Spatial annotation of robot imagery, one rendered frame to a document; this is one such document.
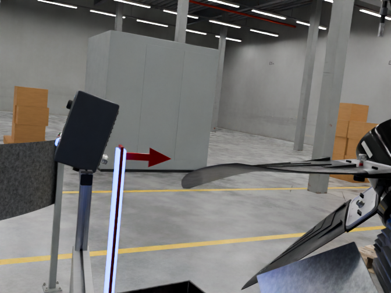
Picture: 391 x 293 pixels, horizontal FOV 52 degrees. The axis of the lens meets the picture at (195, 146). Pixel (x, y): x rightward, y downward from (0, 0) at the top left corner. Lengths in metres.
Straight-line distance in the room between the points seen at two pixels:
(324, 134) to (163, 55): 2.94
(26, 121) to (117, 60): 2.65
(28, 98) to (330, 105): 5.54
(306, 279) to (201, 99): 6.72
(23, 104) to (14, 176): 6.18
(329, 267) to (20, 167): 1.95
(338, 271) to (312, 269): 0.04
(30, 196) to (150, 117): 4.61
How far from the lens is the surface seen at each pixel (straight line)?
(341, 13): 7.02
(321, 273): 0.61
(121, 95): 6.66
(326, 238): 0.72
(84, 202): 1.05
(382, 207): 0.64
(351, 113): 9.01
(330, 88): 6.85
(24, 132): 8.54
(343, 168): 0.57
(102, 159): 1.11
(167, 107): 6.96
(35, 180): 2.46
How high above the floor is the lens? 1.25
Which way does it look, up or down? 6 degrees down
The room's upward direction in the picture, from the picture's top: 6 degrees clockwise
